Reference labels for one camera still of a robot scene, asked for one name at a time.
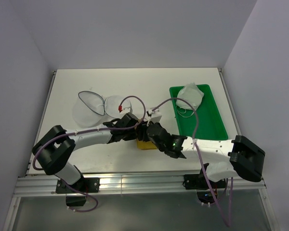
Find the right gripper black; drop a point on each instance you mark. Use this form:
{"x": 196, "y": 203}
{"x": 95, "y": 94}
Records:
{"x": 141, "y": 134}

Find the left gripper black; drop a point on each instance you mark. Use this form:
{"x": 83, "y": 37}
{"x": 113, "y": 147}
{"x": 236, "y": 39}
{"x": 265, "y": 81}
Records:
{"x": 132, "y": 136}

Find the yellow bra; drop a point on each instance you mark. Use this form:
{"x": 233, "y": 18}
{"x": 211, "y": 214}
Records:
{"x": 145, "y": 145}

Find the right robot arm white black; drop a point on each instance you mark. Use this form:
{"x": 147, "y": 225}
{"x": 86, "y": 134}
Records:
{"x": 220, "y": 159}

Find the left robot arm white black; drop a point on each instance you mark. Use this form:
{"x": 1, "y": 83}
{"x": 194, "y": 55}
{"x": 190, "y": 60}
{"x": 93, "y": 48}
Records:
{"x": 52, "y": 152}

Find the green plastic tray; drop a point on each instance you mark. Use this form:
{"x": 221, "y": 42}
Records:
{"x": 211, "y": 125}

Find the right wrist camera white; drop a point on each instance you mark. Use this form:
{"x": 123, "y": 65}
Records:
{"x": 153, "y": 116}

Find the aluminium rail frame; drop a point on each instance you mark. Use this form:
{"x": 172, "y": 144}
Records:
{"x": 129, "y": 183}

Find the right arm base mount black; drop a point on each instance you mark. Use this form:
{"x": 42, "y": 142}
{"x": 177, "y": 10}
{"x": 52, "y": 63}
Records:
{"x": 198, "y": 182}

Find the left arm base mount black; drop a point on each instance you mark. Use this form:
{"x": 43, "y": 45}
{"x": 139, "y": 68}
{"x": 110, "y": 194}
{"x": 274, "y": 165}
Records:
{"x": 85, "y": 185}

